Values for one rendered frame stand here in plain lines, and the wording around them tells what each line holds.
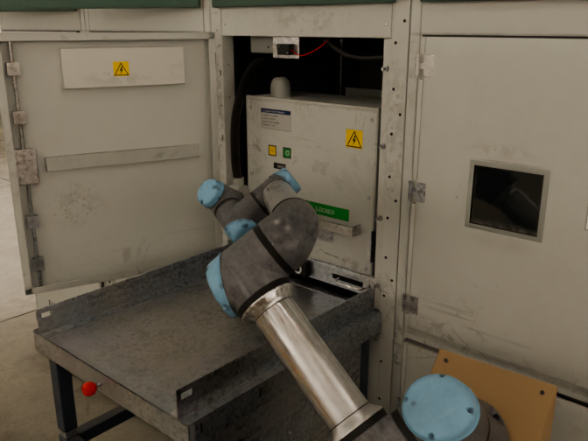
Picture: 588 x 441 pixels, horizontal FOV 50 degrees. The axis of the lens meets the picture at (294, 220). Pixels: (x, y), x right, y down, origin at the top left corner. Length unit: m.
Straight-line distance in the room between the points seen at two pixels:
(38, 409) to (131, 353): 1.51
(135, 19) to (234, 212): 0.97
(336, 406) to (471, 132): 0.70
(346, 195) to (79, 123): 0.80
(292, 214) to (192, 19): 1.04
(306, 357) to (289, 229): 0.23
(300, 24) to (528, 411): 1.10
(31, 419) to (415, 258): 1.94
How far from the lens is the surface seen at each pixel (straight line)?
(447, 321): 1.64
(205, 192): 1.63
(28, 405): 3.12
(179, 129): 2.02
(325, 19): 1.72
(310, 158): 1.84
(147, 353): 1.59
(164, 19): 2.19
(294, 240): 1.16
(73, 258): 2.04
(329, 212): 1.83
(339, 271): 1.85
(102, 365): 1.57
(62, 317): 1.77
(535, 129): 1.43
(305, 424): 1.67
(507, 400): 1.31
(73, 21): 2.66
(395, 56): 1.59
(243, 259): 1.17
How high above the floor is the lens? 1.60
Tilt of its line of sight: 17 degrees down
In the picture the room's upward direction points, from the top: straight up
